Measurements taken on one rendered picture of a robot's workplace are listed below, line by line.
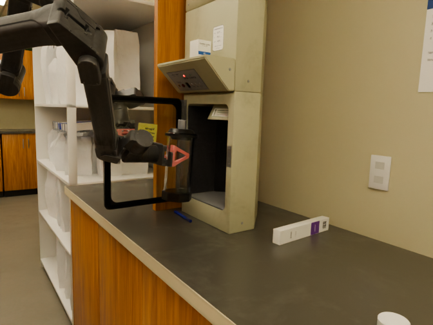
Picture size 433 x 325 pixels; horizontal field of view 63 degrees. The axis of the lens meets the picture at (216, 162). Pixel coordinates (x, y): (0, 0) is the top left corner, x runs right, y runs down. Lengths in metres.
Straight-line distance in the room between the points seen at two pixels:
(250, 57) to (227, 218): 0.53
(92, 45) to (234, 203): 0.69
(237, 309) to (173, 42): 1.03
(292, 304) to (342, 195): 0.66
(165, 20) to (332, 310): 1.13
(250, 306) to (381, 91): 0.84
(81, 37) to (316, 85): 0.97
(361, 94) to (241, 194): 0.55
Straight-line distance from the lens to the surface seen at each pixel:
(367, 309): 0.88
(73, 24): 0.75
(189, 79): 1.25
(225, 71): 1.13
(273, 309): 0.81
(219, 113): 1.25
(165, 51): 1.45
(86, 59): 0.76
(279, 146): 1.60
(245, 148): 1.18
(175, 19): 1.49
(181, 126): 1.19
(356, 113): 1.36
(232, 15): 1.20
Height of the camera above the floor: 1.34
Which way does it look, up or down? 8 degrees down
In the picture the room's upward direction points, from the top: 2 degrees clockwise
